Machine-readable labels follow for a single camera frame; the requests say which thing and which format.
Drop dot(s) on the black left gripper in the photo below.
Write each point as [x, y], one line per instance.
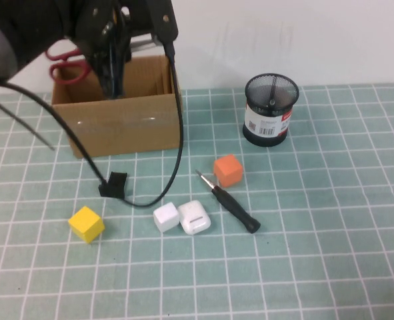
[93, 20]

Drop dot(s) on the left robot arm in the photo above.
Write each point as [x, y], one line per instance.
[26, 26]

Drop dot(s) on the brown cardboard box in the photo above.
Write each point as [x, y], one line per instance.
[116, 126]

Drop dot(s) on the orange cube block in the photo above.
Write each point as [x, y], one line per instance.
[228, 170]

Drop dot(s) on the yellow cube block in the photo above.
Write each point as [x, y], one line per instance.
[85, 223]

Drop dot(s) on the white cube block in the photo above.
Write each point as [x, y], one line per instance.
[165, 218]

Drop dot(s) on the black mesh pen holder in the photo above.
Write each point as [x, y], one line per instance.
[266, 128]

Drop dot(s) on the white earbuds charging case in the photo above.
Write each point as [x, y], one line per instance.
[193, 218]

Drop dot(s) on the green checkered tablecloth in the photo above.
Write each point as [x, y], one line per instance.
[316, 233]

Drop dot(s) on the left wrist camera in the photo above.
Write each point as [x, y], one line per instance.
[165, 20]

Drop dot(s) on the black plastic bracket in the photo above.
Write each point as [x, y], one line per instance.
[116, 185]

